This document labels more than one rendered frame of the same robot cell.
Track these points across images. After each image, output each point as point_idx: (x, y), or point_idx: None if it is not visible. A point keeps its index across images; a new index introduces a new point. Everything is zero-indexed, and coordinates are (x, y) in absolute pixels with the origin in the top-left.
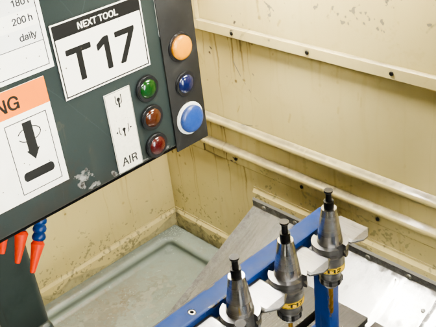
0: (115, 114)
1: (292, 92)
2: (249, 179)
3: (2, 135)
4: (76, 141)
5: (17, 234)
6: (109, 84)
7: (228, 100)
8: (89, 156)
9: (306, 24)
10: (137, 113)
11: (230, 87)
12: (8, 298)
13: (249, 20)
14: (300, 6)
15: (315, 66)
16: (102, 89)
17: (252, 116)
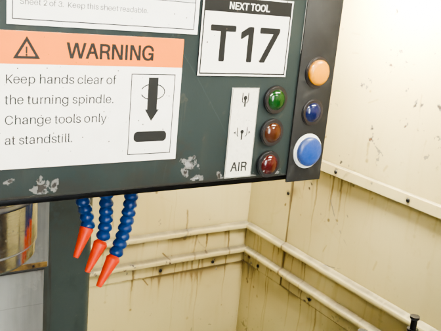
0: (238, 112)
1: (383, 239)
2: (317, 324)
3: (128, 81)
4: (193, 123)
5: (97, 242)
6: (242, 78)
7: (315, 238)
8: (201, 144)
9: (413, 173)
10: (259, 121)
11: (321, 226)
12: None
13: (356, 162)
14: (411, 155)
15: (413, 216)
16: (233, 80)
17: (336, 258)
